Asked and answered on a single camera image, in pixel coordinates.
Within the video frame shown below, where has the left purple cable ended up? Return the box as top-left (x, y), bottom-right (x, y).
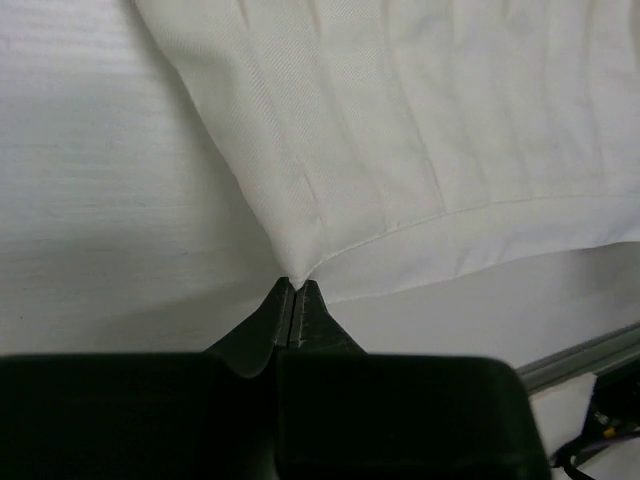
top-left (549, 427), bottom-right (640, 480)

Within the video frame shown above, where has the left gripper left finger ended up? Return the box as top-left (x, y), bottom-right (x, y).
top-left (205, 277), bottom-right (293, 378)

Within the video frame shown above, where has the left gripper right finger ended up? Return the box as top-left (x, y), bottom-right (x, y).
top-left (294, 280), bottom-right (365, 354)

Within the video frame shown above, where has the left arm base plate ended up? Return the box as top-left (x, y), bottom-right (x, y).
top-left (580, 360), bottom-right (639, 452)

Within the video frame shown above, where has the aluminium table front rail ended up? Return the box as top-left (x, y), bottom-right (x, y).
top-left (517, 323), bottom-right (639, 394)

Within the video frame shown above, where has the white pleated skirt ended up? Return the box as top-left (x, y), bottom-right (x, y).
top-left (137, 1), bottom-right (639, 300)

